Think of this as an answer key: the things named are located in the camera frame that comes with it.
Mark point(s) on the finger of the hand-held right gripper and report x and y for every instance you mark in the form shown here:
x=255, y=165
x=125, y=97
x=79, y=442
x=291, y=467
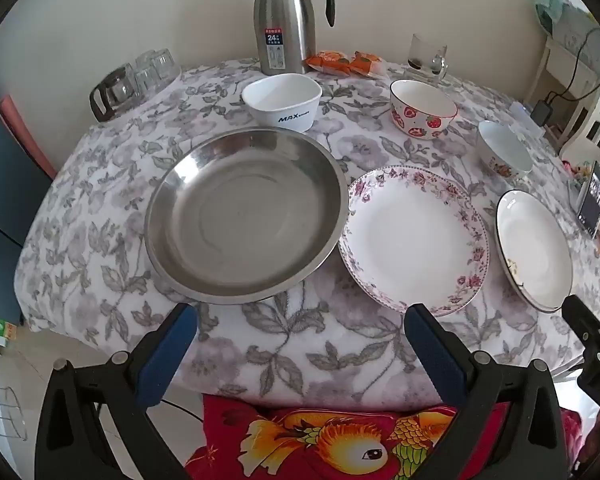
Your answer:
x=582, y=317

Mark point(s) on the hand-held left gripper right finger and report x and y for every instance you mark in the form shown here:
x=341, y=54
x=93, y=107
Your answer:
x=435, y=355

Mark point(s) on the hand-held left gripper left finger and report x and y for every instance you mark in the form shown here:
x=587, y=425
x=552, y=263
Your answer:
x=167, y=355

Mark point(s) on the floral rim white plate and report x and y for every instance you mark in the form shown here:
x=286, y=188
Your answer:
x=415, y=240

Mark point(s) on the stainless steel basin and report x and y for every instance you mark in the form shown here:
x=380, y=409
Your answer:
x=245, y=220

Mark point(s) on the small floral white bowl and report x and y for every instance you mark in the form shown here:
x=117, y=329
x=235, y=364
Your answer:
x=502, y=145

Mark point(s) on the strawberry print bowl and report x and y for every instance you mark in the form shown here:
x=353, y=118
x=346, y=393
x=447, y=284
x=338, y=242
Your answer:
x=422, y=120

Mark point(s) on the white square bowl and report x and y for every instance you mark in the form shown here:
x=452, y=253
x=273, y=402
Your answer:
x=280, y=95

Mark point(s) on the black smartphone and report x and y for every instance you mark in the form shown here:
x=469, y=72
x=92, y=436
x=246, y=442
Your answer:
x=595, y=200

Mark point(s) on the red parrot print blanket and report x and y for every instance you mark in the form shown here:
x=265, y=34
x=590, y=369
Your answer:
x=330, y=440

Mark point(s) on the pink plush toy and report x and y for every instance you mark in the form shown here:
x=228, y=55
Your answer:
x=575, y=169

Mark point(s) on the white side shelf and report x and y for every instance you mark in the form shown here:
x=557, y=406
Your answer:
x=597, y=125

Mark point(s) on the black charger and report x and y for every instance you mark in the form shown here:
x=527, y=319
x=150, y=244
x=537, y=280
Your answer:
x=542, y=112

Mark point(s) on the white power strip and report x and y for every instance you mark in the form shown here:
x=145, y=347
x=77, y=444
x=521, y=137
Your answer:
x=522, y=115

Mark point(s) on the blue cabinet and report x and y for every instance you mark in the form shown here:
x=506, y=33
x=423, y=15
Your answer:
x=5, y=185

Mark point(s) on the pink board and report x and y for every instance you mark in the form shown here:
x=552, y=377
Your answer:
x=27, y=130

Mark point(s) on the orange snack packet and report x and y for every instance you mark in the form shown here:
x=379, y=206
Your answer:
x=367, y=65
x=327, y=62

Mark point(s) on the clear glass mug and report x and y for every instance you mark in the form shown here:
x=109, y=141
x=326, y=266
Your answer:
x=425, y=55

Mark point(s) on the teal cloth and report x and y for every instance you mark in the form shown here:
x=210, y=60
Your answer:
x=560, y=10

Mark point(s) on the stainless steel thermos jug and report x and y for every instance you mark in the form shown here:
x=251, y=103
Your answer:
x=285, y=20

